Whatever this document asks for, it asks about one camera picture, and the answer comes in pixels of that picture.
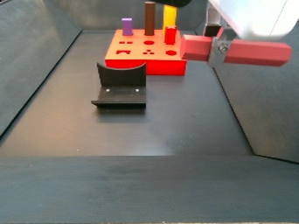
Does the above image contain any brown cylinder peg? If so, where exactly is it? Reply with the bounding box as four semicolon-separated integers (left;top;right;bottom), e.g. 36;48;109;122
144;1;155;36

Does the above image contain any red hexagon peg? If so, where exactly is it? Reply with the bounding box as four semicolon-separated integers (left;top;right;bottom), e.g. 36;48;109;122
180;35;292;67

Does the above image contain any yellow notched peg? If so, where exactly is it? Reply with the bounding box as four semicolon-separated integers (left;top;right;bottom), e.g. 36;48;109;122
163;5;177;30

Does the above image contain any purple square peg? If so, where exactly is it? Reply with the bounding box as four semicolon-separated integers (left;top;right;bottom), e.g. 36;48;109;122
121;17;133;36

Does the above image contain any red shape-sorting block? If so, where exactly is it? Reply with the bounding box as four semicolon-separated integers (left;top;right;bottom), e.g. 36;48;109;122
105;30;187;75

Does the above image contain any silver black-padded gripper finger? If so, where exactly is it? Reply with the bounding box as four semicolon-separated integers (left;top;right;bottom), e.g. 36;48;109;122
203;24;220;37
208;26;237;67

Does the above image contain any small red star peg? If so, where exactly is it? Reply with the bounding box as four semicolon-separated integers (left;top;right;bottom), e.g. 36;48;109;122
164;26;176;45

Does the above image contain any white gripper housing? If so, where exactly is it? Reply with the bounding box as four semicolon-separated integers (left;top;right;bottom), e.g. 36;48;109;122
209;0;299;41

